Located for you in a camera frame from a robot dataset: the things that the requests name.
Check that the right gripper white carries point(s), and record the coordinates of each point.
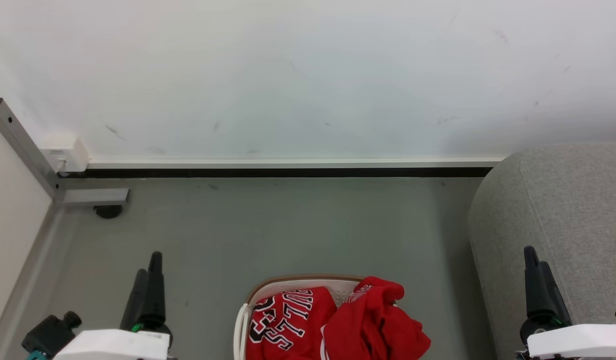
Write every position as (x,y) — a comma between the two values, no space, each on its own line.
(577,342)

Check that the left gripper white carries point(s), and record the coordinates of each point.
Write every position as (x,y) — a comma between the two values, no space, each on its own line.
(113,346)

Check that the red jersey with printed lettering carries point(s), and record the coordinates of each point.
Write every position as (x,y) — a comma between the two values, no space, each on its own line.
(288,322)

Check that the plain red shirt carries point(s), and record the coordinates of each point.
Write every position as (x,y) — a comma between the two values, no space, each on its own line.
(377,325)

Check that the grey fabric sofa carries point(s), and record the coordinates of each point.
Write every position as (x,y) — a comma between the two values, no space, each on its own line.
(562,215)

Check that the black caster foot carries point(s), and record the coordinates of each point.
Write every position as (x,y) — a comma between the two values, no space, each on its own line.
(108,211)

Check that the white basket with brown rim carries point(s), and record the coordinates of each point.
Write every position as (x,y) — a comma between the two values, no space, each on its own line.
(288,284)

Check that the white partition panel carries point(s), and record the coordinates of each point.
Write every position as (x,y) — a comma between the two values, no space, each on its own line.
(13,225)

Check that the white baseboard strip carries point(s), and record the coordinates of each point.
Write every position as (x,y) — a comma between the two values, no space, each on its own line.
(288,163)

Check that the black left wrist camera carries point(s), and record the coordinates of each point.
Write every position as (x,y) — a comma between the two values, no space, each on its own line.
(50,336)

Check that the white wall junction box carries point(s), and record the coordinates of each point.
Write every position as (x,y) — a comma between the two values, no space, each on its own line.
(68,152)

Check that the grey metal frame post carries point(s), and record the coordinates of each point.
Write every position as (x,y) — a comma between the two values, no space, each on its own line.
(25,147)

